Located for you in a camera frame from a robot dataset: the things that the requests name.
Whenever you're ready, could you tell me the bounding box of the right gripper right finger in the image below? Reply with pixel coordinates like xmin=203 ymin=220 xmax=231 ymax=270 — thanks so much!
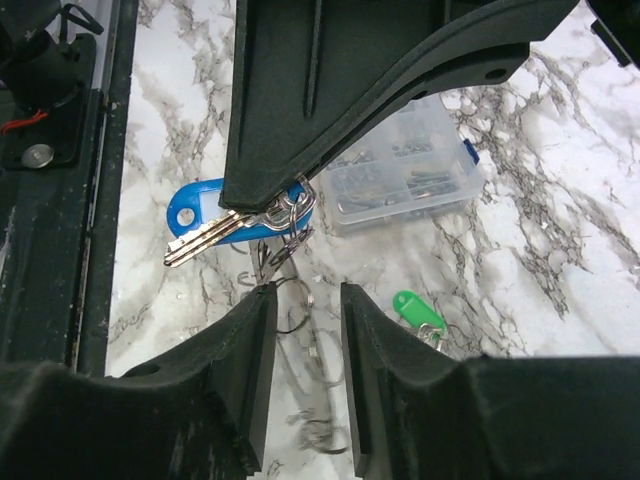
xmin=341 ymin=283 xmax=639 ymax=479

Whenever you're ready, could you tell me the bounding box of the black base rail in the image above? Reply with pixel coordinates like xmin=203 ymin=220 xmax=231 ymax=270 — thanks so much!
xmin=1 ymin=1 xmax=138 ymax=376

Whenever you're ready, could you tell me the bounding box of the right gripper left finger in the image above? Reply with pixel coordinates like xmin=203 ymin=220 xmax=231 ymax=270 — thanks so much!
xmin=1 ymin=284 xmax=278 ymax=479

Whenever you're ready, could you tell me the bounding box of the blue key tag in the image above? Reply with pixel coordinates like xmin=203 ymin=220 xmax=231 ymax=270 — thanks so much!
xmin=164 ymin=178 xmax=317 ymax=268

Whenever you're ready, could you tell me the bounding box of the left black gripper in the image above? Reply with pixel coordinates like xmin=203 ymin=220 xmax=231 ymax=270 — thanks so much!
xmin=586 ymin=0 xmax=640 ymax=68

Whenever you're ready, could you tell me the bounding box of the clear plastic parts box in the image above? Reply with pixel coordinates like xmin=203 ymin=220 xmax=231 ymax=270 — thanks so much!
xmin=320 ymin=95 xmax=484 ymax=236

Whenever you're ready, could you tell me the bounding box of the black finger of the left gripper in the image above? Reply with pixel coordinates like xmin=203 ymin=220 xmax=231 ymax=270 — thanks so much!
xmin=220 ymin=1 xmax=574 ymax=210
xmin=305 ymin=43 xmax=530 ymax=180

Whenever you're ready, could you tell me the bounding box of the green key tag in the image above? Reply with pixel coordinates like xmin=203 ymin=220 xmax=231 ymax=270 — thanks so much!
xmin=392 ymin=290 xmax=448 ymax=351

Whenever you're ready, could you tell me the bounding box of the large metal key ring disc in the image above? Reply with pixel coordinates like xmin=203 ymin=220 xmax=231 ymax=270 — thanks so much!
xmin=237 ymin=236 xmax=349 ymax=455

